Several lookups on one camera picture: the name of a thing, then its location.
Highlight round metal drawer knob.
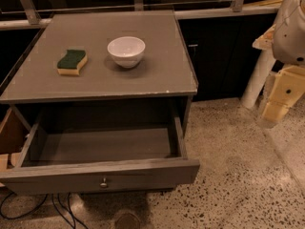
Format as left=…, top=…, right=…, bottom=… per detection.
left=99, top=177, right=109, bottom=189

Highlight green and yellow sponge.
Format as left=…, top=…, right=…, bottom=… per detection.
left=57, top=50, right=88, bottom=76

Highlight black floor cables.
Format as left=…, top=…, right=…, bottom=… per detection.
left=0, top=191, right=90, bottom=229

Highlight grey wooden drawer cabinet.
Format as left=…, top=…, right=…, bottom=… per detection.
left=0, top=10, right=199, bottom=196

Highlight round floor drain cover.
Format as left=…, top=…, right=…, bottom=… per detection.
left=113, top=210, right=141, bottom=229

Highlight white diagonal support pole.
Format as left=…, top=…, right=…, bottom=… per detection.
left=241, top=50, right=275, bottom=109

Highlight metal railing with glass panels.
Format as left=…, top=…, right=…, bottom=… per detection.
left=0, top=0, right=282, bottom=31

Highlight brown cardboard box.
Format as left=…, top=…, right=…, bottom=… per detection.
left=0, top=109, right=29, bottom=173

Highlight white ceramic bowl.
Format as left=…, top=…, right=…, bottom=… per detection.
left=107, top=36, right=146, bottom=69

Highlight grey top drawer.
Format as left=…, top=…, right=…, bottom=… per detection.
left=0, top=119, right=199, bottom=195

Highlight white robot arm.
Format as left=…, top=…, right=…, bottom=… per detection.
left=253, top=0, right=305, bottom=123

